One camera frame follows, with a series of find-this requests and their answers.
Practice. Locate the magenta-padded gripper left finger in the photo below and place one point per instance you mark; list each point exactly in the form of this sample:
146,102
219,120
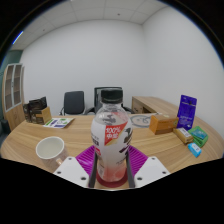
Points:
71,170

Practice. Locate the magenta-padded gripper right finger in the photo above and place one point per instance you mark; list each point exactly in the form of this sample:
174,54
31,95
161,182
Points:
151,170

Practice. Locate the clear black-capped drink bottle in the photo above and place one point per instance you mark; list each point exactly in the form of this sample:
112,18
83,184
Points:
111,146

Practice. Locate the cream mug with orange print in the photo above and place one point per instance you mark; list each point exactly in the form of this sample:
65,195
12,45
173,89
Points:
50,150

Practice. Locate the flat round red coaster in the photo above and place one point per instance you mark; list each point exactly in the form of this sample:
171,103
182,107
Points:
111,184

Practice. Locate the small yellow box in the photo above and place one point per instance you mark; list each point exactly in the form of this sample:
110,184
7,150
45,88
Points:
183,135

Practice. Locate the orange cardboard box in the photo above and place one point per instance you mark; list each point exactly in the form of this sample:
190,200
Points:
163,124

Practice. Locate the small light blue box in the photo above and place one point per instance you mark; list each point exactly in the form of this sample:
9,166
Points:
195,150

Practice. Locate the white printed leaflet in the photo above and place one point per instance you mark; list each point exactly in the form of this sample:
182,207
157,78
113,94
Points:
59,122

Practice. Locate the round white printed mat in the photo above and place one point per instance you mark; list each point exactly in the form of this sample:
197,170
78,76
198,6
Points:
140,120

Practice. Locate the green flat box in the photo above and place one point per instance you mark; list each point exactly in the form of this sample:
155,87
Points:
199,135

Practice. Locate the tan cardboard box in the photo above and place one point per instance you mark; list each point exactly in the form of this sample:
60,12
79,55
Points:
44,116

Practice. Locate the wooden side desk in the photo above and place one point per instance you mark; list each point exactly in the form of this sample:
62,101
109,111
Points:
151,103

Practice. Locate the purple product box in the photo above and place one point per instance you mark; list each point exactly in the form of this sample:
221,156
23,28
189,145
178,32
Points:
186,111

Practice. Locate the dark grey office chair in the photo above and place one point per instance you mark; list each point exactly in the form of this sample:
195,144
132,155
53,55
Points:
74,101

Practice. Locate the dark brown carton box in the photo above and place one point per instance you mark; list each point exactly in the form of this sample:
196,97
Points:
26,113

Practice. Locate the black mesh office chair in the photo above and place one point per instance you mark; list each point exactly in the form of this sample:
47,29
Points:
97,100

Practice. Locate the black carton box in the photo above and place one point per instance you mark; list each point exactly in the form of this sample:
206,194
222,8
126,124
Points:
36,103

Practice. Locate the black leather sofa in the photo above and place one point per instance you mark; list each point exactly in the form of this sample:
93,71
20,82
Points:
4,127

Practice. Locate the wooden glass-door shelf cabinet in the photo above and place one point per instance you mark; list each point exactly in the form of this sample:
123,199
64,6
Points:
13,100

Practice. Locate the ceiling light panel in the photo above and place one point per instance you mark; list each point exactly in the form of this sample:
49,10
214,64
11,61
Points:
18,37

